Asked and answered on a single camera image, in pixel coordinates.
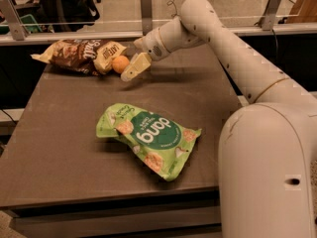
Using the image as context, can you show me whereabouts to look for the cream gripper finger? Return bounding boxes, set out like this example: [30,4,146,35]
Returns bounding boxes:
[121,53,152,82]
[126,44,143,61]

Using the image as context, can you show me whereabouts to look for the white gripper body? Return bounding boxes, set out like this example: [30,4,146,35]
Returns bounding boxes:
[134,28,170,61]

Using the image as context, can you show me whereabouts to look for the orange fruit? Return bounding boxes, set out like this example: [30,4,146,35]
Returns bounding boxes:
[112,56,130,73]

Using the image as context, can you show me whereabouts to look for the brown chip bag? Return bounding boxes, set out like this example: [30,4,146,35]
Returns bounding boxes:
[31,39,127,75]

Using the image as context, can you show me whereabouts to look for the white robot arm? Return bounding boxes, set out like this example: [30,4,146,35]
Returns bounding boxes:
[135,0,317,238]

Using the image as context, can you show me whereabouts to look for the green dang chip bag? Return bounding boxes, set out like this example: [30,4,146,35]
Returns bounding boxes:
[96,103,201,181]

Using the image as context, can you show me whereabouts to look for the black office chair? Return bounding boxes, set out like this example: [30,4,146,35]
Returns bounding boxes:
[38,0,100,32]

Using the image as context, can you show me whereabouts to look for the green bin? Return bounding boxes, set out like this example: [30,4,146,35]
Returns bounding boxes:
[0,14,42,35]

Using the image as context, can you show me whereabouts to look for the glass barrier panel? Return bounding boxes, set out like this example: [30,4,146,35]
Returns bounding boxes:
[0,0,300,35]

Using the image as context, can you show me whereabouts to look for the grey table drawer cabinet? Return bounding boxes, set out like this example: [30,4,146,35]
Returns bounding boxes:
[10,191,222,238]

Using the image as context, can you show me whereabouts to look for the middle metal glass bracket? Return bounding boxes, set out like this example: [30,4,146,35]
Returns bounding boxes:
[140,0,153,35]

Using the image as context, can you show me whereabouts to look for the metal glass bracket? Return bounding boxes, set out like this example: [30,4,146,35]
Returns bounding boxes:
[140,0,153,35]
[259,0,281,31]
[0,0,28,41]

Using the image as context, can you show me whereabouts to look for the left metal glass bracket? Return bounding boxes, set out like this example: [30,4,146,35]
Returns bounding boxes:
[0,0,28,41]

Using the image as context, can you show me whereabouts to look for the right metal glass bracket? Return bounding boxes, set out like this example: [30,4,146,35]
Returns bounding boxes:
[259,0,281,31]

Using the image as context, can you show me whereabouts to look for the black hanging cable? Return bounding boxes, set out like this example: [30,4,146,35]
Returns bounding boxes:
[270,29,280,71]

